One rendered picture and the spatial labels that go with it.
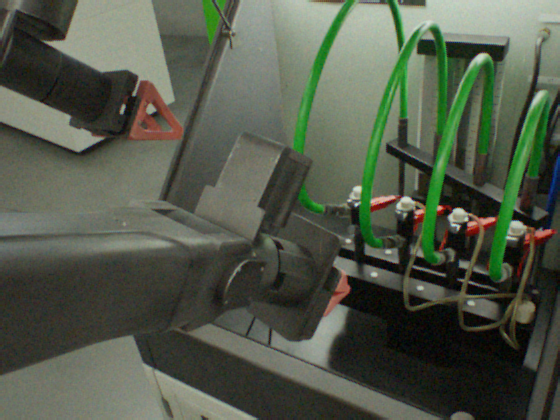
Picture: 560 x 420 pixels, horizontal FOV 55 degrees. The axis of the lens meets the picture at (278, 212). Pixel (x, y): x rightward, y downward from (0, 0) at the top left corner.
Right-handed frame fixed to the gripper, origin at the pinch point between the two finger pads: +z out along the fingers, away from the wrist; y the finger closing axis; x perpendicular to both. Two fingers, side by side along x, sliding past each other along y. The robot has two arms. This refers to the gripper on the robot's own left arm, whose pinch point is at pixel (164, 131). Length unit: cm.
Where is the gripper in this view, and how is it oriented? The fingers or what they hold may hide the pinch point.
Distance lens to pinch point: 67.3
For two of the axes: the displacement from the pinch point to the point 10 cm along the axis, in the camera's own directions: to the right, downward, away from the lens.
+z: 6.6, 2.8, 7.0
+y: -6.9, -1.4, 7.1
